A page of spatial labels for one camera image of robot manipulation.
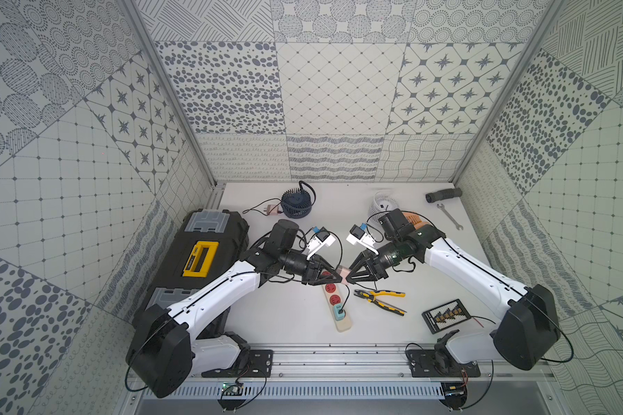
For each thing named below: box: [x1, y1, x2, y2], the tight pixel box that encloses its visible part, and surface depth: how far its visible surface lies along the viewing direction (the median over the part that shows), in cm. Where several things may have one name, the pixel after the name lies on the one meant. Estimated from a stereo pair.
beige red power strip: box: [321, 282, 353, 332], surface depth 86 cm
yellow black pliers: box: [353, 289, 408, 317], surface depth 86 cm
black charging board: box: [421, 298, 472, 335], surface depth 83 cm
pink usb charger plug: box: [340, 267, 351, 286], surface depth 67 cm
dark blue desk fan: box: [280, 187, 313, 219], surface depth 108 cm
